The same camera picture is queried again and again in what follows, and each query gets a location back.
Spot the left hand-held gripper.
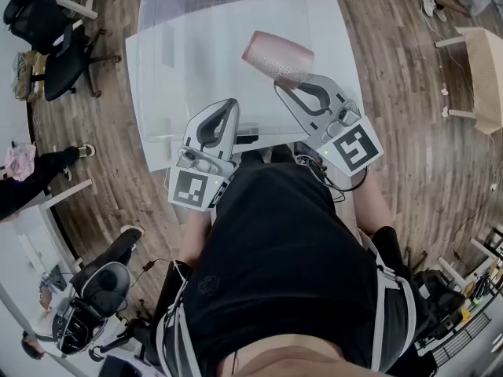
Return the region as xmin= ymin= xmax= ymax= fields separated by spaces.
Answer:
xmin=167 ymin=98 xmax=240 ymax=211

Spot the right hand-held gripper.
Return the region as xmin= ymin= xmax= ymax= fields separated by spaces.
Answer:
xmin=274 ymin=73 xmax=384 ymax=178

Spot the clear plastic storage bin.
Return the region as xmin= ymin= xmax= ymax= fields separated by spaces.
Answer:
xmin=135 ymin=25 xmax=311 ymax=145

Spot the pink cup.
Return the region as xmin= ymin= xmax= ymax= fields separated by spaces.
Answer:
xmin=241 ymin=30 xmax=315 ymax=90

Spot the person's left forearm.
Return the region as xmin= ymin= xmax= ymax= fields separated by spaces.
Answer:
xmin=178 ymin=206 xmax=216 ymax=269

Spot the person's right forearm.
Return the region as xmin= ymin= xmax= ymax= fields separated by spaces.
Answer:
xmin=353 ymin=167 xmax=395 ymax=237

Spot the person's black shirt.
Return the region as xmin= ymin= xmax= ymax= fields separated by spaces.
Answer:
xmin=186 ymin=149 xmax=433 ymax=377

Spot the white desk leg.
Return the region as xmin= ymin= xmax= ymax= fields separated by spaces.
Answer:
xmin=39 ymin=178 xmax=94 ymax=211
xmin=53 ymin=0 xmax=99 ymax=20

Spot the black office chair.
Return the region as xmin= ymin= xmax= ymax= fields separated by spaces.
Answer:
xmin=2 ymin=0 xmax=123 ymax=102

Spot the beige woven stool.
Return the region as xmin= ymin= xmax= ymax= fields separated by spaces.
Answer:
xmin=435 ymin=26 xmax=503 ymax=136

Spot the person's black white harness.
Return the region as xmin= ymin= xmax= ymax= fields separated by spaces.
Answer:
xmin=155 ymin=225 xmax=417 ymax=377

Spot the beige clutter pile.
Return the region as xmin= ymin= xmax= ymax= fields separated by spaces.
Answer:
xmin=13 ymin=51 xmax=42 ymax=102

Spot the pink cloth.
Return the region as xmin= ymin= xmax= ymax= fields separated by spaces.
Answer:
xmin=4 ymin=142 xmax=38 ymax=182

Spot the black chair base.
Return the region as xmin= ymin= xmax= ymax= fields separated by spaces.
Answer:
xmin=88 ymin=314 xmax=158 ymax=364

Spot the black bag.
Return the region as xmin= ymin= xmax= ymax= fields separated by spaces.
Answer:
xmin=414 ymin=269 xmax=467 ymax=331

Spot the person's neck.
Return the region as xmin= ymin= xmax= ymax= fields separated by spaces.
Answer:
xmin=219 ymin=334 xmax=357 ymax=377

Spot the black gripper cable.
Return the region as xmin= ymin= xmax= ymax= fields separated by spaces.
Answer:
xmin=312 ymin=159 xmax=371 ymax=203

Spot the metal wire rack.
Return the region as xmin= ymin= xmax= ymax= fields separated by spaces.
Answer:
xmin=416 ymin=310 xmax=493 ymax=368

